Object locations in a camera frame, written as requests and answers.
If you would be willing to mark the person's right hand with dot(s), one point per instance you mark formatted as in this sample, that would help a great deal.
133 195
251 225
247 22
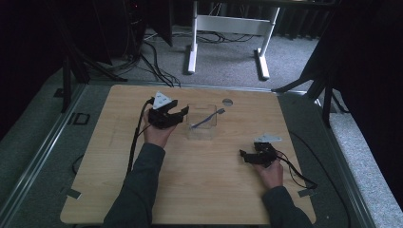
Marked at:
272 175

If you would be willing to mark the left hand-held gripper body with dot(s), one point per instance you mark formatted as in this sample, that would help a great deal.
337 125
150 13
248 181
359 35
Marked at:
163 118

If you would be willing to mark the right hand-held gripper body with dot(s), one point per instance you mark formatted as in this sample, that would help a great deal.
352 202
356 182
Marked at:
265 151

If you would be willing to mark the black rectangular floor bracket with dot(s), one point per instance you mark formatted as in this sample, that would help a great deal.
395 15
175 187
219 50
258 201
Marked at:
76 118

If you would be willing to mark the person's left hand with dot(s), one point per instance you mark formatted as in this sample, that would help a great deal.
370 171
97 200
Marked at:
157 134

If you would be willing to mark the grey tape strip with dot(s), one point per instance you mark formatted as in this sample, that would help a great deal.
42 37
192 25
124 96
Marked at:
73 193
306 193

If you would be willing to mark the grey round table grommet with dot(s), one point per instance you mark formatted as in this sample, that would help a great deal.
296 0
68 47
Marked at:
227 102

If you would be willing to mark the clear plastic cup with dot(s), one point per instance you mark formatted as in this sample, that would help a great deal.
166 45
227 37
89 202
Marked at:
202 133

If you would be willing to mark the black computer tower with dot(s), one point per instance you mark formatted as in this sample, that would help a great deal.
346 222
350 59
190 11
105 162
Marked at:
135 28

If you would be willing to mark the black metal stand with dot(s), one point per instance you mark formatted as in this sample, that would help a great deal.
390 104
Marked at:
326 104
66 82

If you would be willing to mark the blue toothbrush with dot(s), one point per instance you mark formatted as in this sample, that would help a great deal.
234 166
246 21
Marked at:
206 119

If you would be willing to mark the white desk frame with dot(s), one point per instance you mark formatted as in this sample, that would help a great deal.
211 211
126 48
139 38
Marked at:
233 24

